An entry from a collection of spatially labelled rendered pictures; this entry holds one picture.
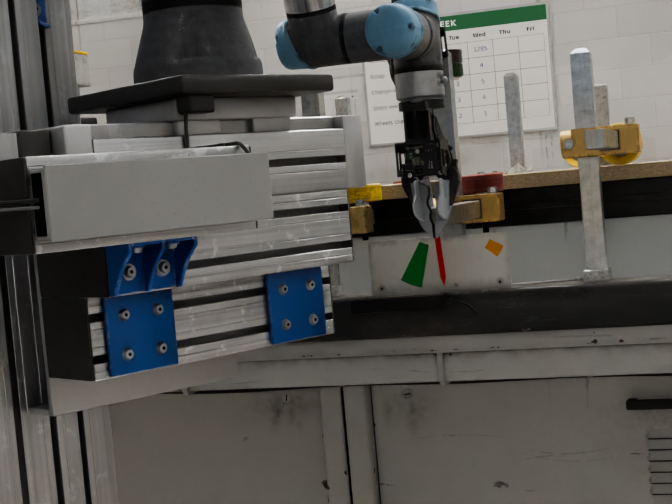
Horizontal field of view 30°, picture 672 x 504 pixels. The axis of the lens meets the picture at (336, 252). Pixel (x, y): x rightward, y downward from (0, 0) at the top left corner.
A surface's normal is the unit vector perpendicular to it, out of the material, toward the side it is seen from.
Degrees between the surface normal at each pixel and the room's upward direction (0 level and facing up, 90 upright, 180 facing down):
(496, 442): 90
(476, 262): 90
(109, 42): 90
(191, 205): 90
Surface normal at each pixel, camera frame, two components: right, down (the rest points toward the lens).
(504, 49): -0.27, 0.07
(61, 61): 0.70, -0.02
